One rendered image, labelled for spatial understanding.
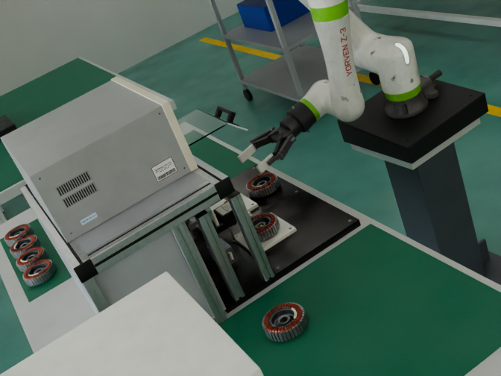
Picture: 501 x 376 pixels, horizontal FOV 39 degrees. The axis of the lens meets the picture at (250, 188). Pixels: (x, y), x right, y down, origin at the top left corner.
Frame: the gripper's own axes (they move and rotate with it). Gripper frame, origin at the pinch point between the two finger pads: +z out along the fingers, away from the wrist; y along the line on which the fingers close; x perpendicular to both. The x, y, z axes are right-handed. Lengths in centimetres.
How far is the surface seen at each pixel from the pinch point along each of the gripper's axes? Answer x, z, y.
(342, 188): -103, -55, 94
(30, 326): 6, 87, 8
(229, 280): 3, 34, -45
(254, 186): -6.9, 3.9, -0.8
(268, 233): -4.7, 15.5, -29.6
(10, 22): 1, -11, 508
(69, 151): 54, 42, -30
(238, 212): 17, 21, -45
